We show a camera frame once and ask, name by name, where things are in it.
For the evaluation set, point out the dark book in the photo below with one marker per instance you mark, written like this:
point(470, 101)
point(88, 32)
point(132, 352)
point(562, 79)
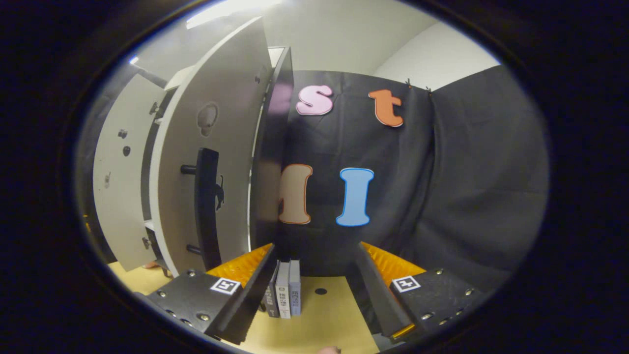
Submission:
point(272, 300)

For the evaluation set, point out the grey book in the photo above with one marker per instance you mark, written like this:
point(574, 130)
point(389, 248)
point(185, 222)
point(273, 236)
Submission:
point(295, 290)

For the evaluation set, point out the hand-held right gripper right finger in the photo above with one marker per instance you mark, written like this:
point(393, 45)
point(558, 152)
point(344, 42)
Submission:
point(381, 290)

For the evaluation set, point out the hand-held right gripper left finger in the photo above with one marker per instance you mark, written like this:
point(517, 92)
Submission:
point(250, 292)

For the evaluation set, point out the white shoe cabinet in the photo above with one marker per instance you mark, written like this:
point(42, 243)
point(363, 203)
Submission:
point(268, 147)

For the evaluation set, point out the white cabinet door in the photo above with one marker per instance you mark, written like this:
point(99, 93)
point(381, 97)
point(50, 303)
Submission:
point(113, 196)
point(238, 206)

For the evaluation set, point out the black backdrop cloth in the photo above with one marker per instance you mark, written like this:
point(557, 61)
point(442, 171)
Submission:
point(467, 172)

